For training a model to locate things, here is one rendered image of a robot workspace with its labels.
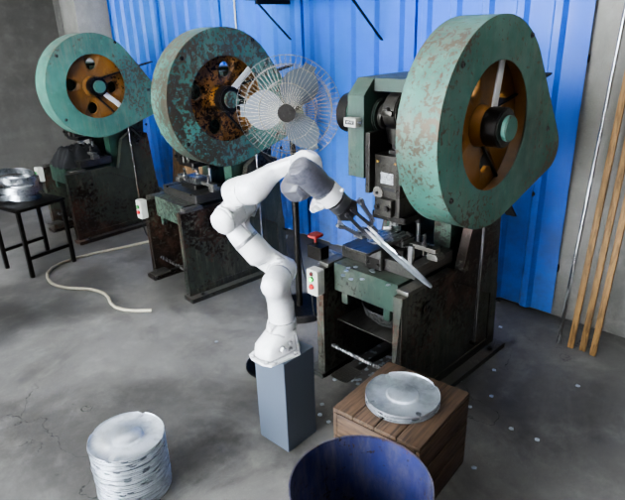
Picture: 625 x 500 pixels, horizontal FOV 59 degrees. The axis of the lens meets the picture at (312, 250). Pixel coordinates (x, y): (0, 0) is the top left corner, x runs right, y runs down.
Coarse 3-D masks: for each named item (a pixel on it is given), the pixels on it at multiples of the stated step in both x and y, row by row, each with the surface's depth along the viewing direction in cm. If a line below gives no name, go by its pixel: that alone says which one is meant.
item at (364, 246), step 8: (360, 240) 260; (368, 240) 258; (384, 240) 258; (392, 240) 257; (400, 240) 260; (352, 248) 251; (360, 248) 251; (368, 248) 250; (376, 248) 250; (368, 256) 261; (376, 256) 258; (384, 256) 257; (368, 264) 263; (376, 264) 258
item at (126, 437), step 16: (128, 416) 229; (144, 416) 229; (112, 432) 220; (128, 432) 219; (144, 432) 220; (160, 432) 219; (96, 448) 212; (112, 448) 211; (128, 448) 211; (144, 448) 211
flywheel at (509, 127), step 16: (496, 64) 219; (512, 64) 225; (480, 80) 214; (496, 80) 213; (512, 80) 231; (480, 96) 216; (496, 96) 215; (480, 112) 214; (496, 112) 210; (512, 112) 214; (464, 128) 214; (480, 128) 214; (496, 128) 209; (512, 128) 213; (464, 144) 217; (480, 144) 219; (496, 144) 213; (512, 144) 242; (464, 160) 220; (496, 160) 238; (512, 160) 241; (480, 176) 232
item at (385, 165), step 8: (384, 152) 256; (392, 152) 251; (376, 160) 254; (384, 160) 250; (392, 160) 247; (376, 168) 255; (384, 168) 252; (392, 168) 248; (376, 176) 256; (384, 176) 253; (392, 176) 249; (376, 184) 258; (384, 184) 254; (392, 184) 251; (376, 192) 257; (384, 192) 256; (392, 192) 252; (376, 200) 257; (384, 200) 253; (392, 200) 251; (400, 200) 251; (408, 200) 255; (376, 208) 256; (384, 208) 253; (392, 208) 252; (400, 208) 253; (408, 208) 257; (392, 216) 254; (400, 216) 254
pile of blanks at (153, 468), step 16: (160, 448) 215; (96, 464) 208; (112, 464) 204; (128, 464) 206; (144, 464) 210; (160, 464) 216; (96, 480) 212; (112, 480) 208; (128, 480) 209; (144, 480) 211; (160, 480) 219; (112, 496) 211; (128, 496) 211; (144, 496) 213; (160, 496) 220
